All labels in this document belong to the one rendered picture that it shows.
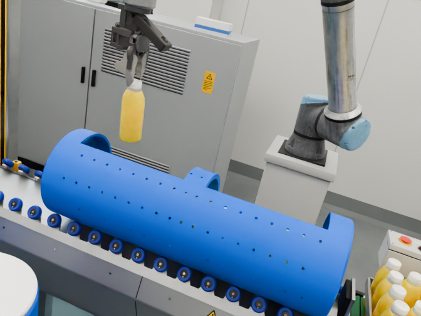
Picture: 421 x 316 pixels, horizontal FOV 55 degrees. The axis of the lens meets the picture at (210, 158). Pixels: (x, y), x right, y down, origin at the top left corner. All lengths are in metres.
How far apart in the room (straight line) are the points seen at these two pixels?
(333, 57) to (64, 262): 1.17
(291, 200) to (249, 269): 0.87
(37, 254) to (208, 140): 1.68
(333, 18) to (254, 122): 2.60
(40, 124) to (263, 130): 2.04
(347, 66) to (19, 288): 1.27
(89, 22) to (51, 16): 0.32
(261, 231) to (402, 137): 3.04
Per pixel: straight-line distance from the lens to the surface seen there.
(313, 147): 1.88
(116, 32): 1.15
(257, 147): 4.08
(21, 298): 1.00
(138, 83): 1.16
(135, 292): 1.28
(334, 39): 1.56
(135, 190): 1.13
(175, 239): 1.10
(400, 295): 1.25
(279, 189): 1.89
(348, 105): 1.68
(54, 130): 3.44
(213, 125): 2.77
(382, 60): 3.84
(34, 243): 1.42
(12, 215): 1.46
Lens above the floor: 1.72
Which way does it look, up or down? 23 degrees down
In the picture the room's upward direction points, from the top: 13 degrees clockwise
